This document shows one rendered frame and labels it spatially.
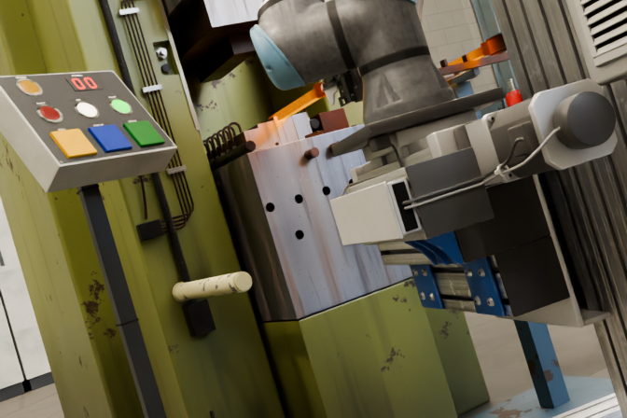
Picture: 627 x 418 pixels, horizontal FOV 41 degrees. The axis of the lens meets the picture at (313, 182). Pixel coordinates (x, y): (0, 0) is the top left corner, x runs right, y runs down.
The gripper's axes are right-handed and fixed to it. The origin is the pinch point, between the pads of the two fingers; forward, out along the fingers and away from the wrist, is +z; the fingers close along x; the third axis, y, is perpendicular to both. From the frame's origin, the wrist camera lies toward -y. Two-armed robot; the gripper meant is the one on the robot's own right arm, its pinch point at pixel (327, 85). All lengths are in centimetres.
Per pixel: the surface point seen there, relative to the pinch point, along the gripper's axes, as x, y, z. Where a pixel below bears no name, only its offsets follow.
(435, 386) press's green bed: 17, 84, 22
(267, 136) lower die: -6.2, 5.2, 27.7
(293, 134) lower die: 1.6, 6.4, 27.7
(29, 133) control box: -70, -5, 4
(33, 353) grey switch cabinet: -11, 67, 557
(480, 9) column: 622, -157, 624
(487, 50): 44.4, 1.8, -8.2
